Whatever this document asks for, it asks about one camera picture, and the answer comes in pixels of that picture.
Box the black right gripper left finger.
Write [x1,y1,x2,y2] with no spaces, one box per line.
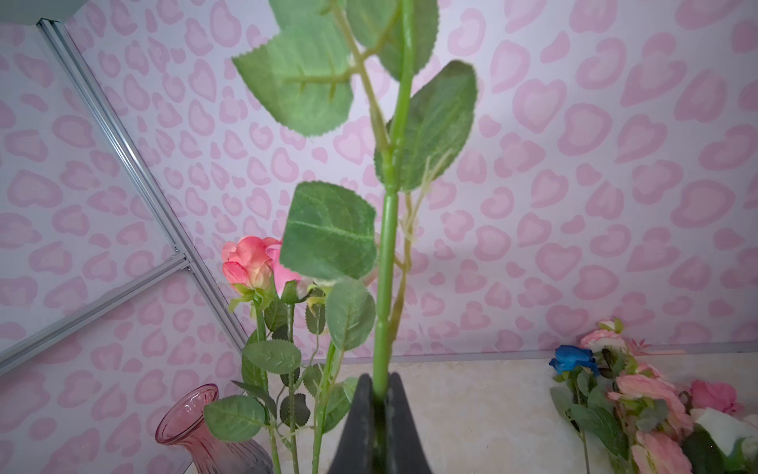
[328,374,375,474]

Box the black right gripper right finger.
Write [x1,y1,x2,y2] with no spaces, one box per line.
[384,372,432,474]

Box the blue artificial rose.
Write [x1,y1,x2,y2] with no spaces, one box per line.
[549,345,599,473]

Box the magenta artificial rose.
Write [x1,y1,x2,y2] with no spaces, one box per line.
[205,236,311,473]

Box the coral pink artificial rose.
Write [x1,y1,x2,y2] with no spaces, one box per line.
[233,1,478,400]

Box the red ribbed glass vase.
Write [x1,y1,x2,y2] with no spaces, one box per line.
[155,383,274,474]

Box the bunch of artificial flowers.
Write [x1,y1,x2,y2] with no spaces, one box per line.
[570,318,757,473]

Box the aluminium frame left corner post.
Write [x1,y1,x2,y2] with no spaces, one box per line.
[38,19,247,349]

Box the aluminium frame left diagonal bar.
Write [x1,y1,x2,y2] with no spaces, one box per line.
[1,254,191,375]

